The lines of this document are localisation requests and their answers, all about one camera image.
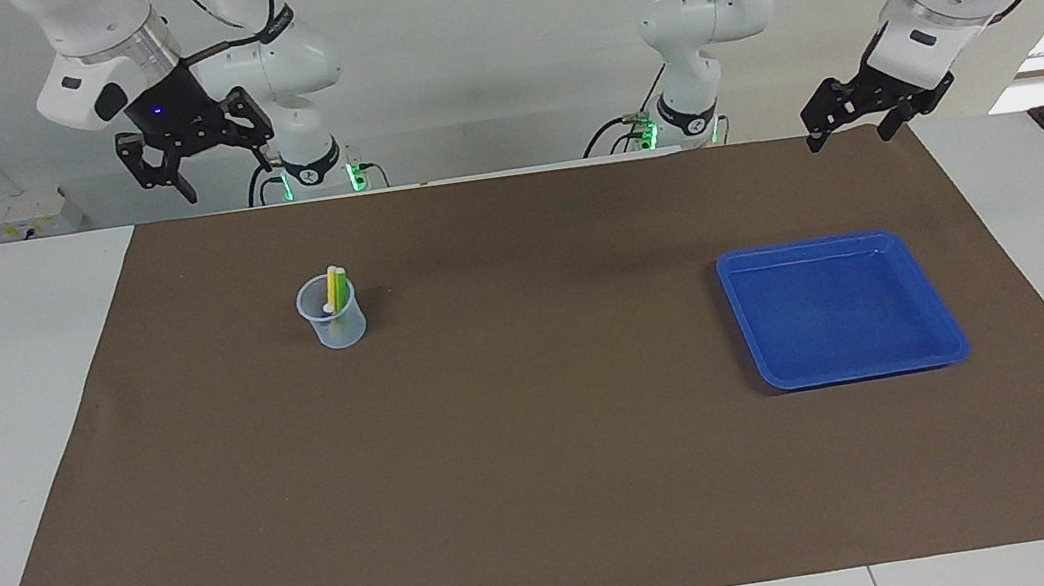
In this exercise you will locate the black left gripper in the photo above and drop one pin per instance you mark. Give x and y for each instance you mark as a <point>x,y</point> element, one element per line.
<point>881,89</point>

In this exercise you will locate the brown table mat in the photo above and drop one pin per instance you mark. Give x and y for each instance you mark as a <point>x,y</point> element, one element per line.
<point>548,491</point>

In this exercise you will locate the blue plastic tray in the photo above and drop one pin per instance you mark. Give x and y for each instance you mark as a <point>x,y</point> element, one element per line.
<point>837,312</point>

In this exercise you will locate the white power socket box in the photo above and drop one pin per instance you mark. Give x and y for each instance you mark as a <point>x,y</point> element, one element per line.
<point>17,213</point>

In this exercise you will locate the green pen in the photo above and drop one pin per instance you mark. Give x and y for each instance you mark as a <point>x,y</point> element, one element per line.
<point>341,292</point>

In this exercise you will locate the clear plastic cup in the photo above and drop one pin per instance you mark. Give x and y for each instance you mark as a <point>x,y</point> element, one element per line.
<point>353,330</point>

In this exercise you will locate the purple pen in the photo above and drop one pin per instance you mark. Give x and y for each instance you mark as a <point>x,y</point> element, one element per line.
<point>328,308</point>

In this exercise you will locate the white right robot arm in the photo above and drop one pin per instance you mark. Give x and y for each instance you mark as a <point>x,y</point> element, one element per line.
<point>94,27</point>

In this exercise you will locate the yellow pen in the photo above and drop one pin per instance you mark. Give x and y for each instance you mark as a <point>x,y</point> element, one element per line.
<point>331,286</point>

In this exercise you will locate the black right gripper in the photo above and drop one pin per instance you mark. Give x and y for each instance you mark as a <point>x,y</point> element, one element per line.
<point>175,112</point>

